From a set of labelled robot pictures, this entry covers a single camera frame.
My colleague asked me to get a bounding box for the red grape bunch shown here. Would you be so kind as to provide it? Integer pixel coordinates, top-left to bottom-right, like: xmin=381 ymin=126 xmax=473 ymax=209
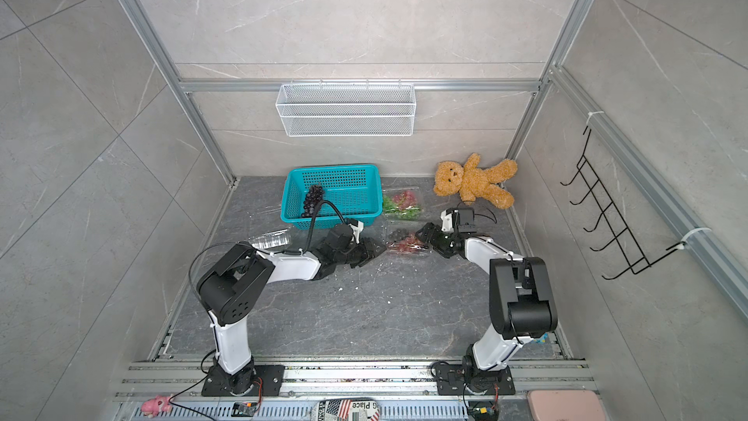
xmin=392 ymin=190 xmax=420 ymax=212
xmin=392 ymin=233 xmax=429 ymax=253

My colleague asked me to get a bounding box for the clear clamshell container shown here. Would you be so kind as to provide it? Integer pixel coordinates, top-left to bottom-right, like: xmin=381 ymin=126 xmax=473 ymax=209
xmin=382 ymin=186 xmax=424 ymax=221
xmin=385 ymin=224 xmax=430 ymax=255
xmin=249 ymin=229 xmax=291 ymax=251

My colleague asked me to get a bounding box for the green grape bunch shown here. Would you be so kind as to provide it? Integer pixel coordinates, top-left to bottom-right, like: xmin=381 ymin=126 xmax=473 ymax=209
xmin=382 ymin=196 xmax=423 ymax=220

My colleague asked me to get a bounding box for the teal plastic basket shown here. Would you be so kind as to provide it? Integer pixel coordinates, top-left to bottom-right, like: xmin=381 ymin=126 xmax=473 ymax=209
xmin=280 ymin=164 xmax=383 ymax=230

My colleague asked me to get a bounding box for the dark purple grape bunch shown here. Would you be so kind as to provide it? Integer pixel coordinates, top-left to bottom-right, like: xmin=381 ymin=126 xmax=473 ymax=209
xmin=301 ymin=184 xmax=325 ymax=218

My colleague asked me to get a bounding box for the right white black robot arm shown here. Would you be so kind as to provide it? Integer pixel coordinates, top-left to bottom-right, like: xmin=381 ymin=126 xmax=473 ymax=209
xmin=416 ymin=207 xmax=558 ymax=378

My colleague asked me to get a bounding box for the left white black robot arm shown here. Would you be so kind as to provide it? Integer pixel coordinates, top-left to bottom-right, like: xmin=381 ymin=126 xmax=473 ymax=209
xmin=194 ymin=222 xmax=386 ymax=376

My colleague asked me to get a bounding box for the brown teddy bear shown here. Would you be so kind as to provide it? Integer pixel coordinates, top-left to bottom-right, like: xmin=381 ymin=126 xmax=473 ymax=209
xmin=434 ymin=153 xmax=518 ymax=210

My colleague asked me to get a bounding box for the flag pattern object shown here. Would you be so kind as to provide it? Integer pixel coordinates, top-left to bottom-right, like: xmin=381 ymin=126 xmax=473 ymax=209
xmin=310 ymin=398 xmax=382 ymax=421

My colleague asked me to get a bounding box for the pink pad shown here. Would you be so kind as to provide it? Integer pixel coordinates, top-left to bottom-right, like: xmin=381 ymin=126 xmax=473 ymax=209
xmin=527 ymin=390 xmax=607 ymax=421

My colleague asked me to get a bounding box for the pink plush toy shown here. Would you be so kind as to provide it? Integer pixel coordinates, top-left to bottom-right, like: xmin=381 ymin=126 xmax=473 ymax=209
xmin=140 ymin=396 xmax=173 ymax=418

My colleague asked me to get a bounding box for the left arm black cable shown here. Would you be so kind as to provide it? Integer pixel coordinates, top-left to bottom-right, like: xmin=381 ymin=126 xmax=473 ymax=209
xmin=168 ymin=198 xmax=352 ymax=421

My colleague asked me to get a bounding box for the white wire mesh shelf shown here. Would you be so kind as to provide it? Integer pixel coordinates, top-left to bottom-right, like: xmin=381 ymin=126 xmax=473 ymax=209
xmin=276 ymin=82 xmax=417 ymax=138

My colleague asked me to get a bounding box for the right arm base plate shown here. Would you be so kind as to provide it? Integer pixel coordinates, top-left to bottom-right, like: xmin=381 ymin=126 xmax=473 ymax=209
xmin=430 ymin=361 xmax=516 ymax=396

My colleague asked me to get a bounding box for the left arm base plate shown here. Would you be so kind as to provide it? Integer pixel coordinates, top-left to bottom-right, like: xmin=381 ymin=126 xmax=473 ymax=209
xmin=201 ymin=364 xmax=286 ymax=397

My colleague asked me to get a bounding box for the black wire hook rack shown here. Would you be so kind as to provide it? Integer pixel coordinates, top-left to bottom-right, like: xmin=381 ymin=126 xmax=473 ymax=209
xmin=560 ymin=127 xmax=687 ymax=282

